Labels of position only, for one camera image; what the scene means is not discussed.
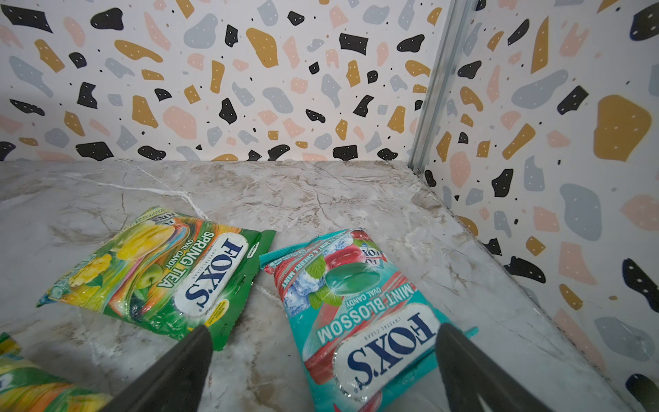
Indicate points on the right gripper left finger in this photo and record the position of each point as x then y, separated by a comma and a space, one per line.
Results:
175, 382

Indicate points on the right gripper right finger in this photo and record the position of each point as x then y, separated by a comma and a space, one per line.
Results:
473, 381

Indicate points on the teal mint blossom candy packet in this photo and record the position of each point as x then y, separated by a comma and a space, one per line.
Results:
364, 331

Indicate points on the green lemon candy packet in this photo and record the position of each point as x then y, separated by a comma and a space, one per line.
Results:
169, 273
27, 387

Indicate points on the right corner aluminium post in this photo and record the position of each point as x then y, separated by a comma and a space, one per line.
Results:
454, 35

